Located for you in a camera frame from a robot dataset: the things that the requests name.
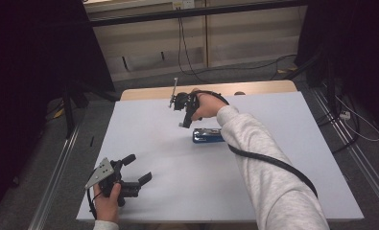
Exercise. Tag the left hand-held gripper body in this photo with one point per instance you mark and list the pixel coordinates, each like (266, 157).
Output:
(102, 172)

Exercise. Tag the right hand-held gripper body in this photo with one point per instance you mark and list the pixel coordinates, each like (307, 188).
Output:
(185, 100)

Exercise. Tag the blue stapler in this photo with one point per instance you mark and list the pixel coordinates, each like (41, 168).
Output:
(204, 135)

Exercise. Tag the person's right hand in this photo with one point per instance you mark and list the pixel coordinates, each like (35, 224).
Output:
(209, 107)

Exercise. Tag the person's left hand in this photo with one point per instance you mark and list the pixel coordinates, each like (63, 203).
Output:
(106, 207)

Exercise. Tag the wooden table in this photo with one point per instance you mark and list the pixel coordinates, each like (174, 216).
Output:
(209, 89)

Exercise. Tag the white table sheet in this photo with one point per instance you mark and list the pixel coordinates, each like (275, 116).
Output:
(164, 159)

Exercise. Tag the small dark round object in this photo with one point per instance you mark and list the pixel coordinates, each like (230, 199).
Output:
(240, 93)

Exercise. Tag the black metal stand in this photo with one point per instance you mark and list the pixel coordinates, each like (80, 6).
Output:
(70, 108)

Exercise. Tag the yellow floor tape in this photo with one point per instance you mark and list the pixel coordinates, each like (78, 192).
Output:
(291, 69)
(59, 113)

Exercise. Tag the black horizontal bar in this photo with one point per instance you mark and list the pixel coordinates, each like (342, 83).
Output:
(193, 12)

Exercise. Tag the black curtain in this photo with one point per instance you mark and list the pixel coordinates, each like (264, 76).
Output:
(27, 64)
(353, 48)

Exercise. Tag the white power strip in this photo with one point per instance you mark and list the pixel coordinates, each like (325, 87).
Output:
(345, 115)

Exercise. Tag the metal floor rail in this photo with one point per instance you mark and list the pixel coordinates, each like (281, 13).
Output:
(52, 185)
(360, 159)

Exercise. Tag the white wall socket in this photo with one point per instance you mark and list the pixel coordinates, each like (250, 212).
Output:
(184, 4)

